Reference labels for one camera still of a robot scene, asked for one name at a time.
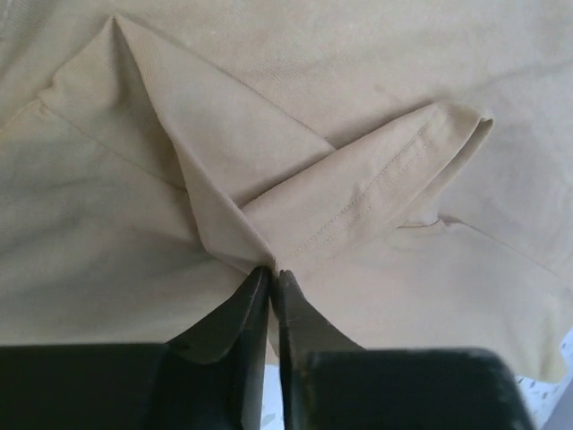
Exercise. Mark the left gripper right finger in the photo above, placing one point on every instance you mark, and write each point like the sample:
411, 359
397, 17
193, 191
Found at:
313, 358

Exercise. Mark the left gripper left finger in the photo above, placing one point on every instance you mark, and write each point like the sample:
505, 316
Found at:
212, 374

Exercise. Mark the beige t shirt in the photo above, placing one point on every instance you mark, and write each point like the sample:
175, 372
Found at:
409, 161

